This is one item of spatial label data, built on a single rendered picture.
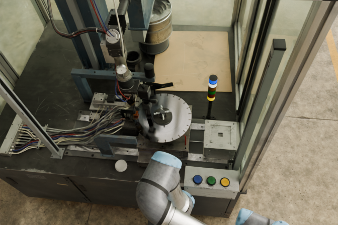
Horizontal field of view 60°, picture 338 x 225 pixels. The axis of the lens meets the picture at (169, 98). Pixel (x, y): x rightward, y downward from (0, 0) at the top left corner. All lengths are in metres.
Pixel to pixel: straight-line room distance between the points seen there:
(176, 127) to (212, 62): 0.74
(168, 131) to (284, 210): 1.29
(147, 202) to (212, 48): 1.51
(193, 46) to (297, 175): 1.36
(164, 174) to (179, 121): 0.64
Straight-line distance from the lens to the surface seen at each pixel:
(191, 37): 2.40
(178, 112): 1.71
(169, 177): 1.10
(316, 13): 0.73
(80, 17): 1.91
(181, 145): 1.72
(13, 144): 2.10
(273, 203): 2.58
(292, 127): 2.92
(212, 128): 1.73
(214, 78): 1.60
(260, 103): 1.16
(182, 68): 2.17
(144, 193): 1.07
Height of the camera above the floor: 2.40
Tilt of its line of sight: 55 degrees down
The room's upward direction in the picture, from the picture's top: 5 degrees counter-clockwise
